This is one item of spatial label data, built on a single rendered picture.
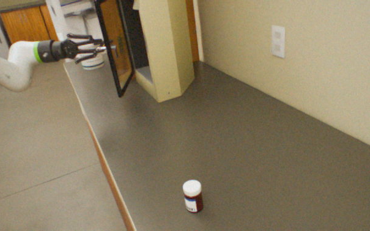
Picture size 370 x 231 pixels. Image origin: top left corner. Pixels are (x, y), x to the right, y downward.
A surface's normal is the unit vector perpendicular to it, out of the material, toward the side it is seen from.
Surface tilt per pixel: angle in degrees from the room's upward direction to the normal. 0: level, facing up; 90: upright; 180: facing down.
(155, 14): 90
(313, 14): 90
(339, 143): 0
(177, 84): 90
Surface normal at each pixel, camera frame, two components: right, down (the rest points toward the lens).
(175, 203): -0.13, -0.87
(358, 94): -0.89, 0.31
